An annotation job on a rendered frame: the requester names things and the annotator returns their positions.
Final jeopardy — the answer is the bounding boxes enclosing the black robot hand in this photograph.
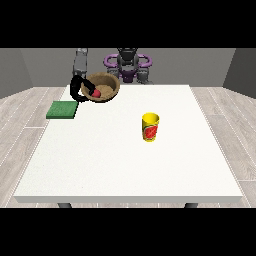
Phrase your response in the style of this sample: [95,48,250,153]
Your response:
[69,74,98,104]

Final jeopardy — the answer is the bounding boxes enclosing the brown wooden bowl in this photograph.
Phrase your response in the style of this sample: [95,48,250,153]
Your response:
[80,71,121,104]

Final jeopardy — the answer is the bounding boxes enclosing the green square pad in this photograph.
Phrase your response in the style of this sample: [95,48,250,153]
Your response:
[45,100,80,120]

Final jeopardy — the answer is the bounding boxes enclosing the yellow cup with melon print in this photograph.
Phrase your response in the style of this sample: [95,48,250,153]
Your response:
[141,112,160,143]

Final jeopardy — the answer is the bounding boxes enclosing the grey robot trunk purple rings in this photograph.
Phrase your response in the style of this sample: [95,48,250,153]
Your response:
[103,48,155,85]

